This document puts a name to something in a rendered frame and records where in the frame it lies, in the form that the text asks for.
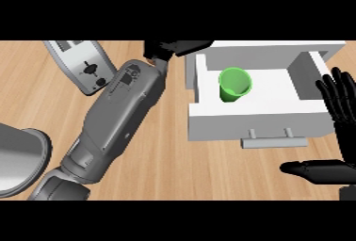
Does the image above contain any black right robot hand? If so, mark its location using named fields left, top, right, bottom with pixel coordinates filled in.
left=278, top=66, right=356, bottom=201

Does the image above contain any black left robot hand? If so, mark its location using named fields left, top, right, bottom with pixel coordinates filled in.
left=142, top=40, right=216, bottom=64

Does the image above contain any green cup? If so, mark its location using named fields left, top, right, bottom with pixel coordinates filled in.
left=217, top=67, right=254, bottom=104

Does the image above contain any white open drawer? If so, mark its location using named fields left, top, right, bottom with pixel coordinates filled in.
left=186, top=51, right=337, bottom=142

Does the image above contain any grey toaster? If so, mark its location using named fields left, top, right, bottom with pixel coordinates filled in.
left=41, top=40, right=118, bottom=97

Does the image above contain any white cabinet body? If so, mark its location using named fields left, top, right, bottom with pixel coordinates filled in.
left=183, top=40, right=347, bottom=90

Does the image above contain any grey round pot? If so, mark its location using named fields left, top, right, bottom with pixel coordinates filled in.
left=0, top=122, right=55, bottom=199

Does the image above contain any grey drawer handle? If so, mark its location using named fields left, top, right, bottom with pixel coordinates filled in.
left=239, top=127, right=310, bottom=150

